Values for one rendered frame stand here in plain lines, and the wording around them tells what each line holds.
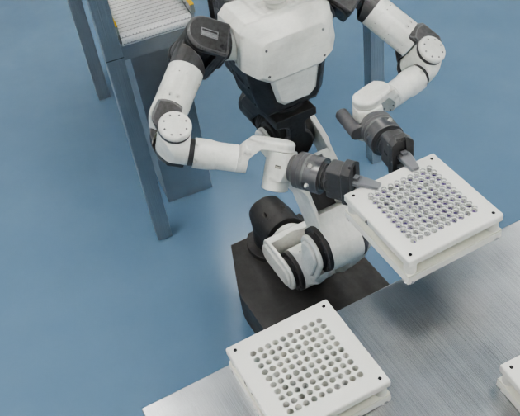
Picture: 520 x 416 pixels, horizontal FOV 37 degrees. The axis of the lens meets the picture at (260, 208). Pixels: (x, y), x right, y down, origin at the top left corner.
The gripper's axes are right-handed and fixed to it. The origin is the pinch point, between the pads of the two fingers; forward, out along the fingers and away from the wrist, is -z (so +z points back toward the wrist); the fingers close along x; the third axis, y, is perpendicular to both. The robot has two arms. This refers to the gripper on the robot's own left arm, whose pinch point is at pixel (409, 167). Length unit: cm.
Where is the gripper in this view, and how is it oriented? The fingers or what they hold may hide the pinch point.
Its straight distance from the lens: 182.9
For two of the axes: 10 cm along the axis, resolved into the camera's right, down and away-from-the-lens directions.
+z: -3.4, -6.1, 7.2
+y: -9.3, 3.2, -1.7
